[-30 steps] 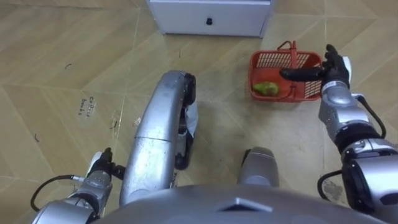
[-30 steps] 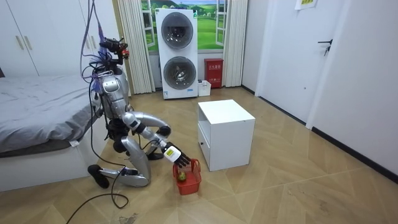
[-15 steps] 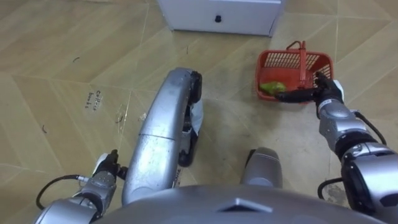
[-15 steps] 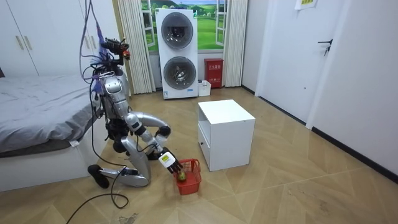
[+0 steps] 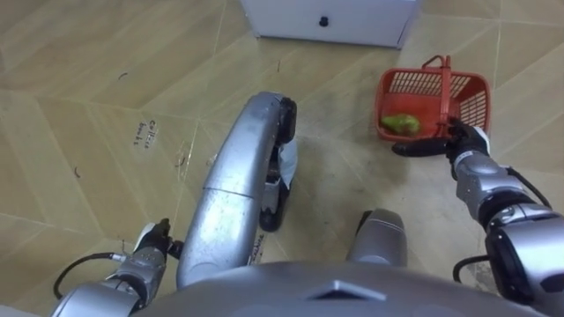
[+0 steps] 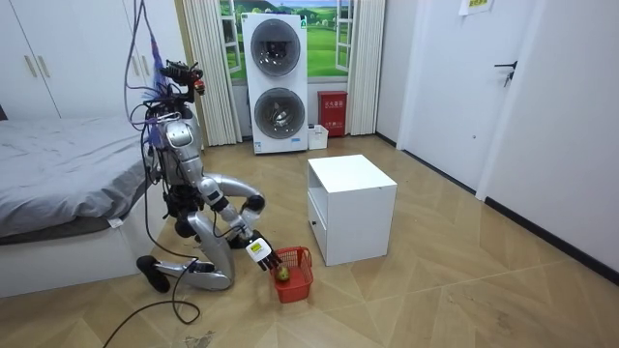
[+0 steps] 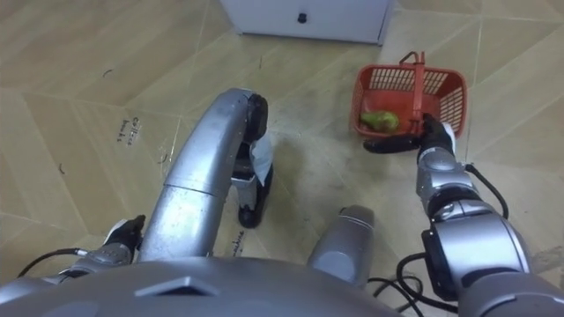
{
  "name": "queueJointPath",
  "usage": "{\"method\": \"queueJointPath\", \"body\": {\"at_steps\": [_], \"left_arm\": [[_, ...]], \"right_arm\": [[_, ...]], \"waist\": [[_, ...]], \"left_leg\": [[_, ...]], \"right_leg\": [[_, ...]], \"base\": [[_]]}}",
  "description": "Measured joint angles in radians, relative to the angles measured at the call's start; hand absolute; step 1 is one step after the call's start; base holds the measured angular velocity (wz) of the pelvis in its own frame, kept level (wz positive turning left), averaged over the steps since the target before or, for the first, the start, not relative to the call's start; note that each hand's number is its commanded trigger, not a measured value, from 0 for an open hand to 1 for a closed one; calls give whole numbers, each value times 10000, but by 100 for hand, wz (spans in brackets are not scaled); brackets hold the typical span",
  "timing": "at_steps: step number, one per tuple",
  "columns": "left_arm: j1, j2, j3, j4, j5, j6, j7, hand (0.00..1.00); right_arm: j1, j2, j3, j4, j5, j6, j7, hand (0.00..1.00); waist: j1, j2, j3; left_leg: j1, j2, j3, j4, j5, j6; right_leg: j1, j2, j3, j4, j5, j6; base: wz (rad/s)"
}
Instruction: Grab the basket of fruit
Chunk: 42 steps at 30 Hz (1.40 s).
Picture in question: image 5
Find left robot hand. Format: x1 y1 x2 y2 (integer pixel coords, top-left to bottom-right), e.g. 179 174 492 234
133 217 184 261

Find robot body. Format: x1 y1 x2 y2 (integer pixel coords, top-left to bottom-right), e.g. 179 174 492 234
131 260 548 317

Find white cabinet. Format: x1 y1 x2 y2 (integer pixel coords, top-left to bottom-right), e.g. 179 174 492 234
240 0 422 49

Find red plastic basket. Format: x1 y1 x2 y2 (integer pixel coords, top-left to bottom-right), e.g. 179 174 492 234
374 55 493 144

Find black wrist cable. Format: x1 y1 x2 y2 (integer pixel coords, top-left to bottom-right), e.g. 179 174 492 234
52 251 129 301
452 166 553 284

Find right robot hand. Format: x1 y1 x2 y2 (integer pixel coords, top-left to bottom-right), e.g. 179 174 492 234
391 117 492 166

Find robot legs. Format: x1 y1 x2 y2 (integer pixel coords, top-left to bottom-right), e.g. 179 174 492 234
175 91 409 290

